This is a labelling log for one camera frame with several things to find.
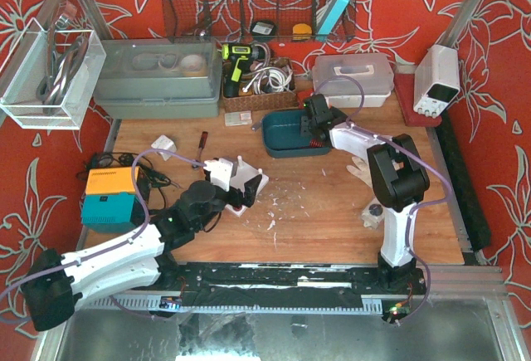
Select white timer switch box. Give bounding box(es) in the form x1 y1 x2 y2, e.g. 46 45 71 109
360 198 384 230

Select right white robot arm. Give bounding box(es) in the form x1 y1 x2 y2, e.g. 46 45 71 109
302 94 430 291

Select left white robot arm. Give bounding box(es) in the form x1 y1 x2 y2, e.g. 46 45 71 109
22 174 264 332

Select red spring front tray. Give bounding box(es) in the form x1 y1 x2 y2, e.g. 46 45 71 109
309 139 324 149

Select woven brown basket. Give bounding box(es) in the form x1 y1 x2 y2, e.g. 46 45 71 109
221 57 298 112

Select dark green plastic tray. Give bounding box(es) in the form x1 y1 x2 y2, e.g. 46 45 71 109
261 110 331 159

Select white clear lidded case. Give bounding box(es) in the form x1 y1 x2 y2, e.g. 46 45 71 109
312 53 394 109

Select white work glove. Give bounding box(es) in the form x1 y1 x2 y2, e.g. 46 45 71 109
346 156 373 188

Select small clear parts box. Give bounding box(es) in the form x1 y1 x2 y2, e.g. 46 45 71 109
224 111 252 127

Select yellow tape measure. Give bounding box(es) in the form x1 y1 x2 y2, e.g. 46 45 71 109
292 23 313 41

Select red flat case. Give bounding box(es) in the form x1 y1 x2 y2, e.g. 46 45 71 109
394 73 442 128

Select small white cube block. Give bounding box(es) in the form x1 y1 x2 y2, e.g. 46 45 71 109
151 134 177 153

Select black round tape measure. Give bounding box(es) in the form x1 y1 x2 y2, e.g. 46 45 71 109
250 20 277 42

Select white power supply unit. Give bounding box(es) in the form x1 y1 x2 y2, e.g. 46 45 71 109
412 45 460 119

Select orange teal device box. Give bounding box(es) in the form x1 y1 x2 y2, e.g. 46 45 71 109
81 167 150 234

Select blue white book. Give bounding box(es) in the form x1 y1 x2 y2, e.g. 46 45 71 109
315 0 350 41

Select grey plastic storage box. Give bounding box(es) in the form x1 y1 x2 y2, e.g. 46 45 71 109
93 39 222 120

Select clear acrylic side bin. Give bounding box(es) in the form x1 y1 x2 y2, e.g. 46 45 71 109
1 20 106 130

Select white peg base plate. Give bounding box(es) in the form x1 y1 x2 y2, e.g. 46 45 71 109
221 155 269 195

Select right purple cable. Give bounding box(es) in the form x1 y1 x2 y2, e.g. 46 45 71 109
313 76 455 324

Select purple cable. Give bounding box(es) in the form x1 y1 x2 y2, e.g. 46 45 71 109
313 76 455 324
0 149 208 324

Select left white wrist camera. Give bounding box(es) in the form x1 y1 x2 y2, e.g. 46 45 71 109
203 158 237 192

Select metal angle bracket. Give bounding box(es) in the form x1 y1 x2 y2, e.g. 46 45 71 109
251 122 262 132

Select white coiled cable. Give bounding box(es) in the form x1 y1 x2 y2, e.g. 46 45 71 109
256 66 294 93

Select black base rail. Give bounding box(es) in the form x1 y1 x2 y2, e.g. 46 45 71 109
146 262 426 310

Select green black cordless drill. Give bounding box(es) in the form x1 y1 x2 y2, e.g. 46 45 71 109
222 43 266 98

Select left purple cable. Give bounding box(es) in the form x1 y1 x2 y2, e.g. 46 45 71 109
0 149 208 324

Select black wire hanging basket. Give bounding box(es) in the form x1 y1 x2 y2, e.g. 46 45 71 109
161 0 358 45

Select black cable duct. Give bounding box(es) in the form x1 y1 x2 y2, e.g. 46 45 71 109
435 111 491 251

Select grey cables in bin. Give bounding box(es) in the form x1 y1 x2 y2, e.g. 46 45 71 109
36 24 90 115

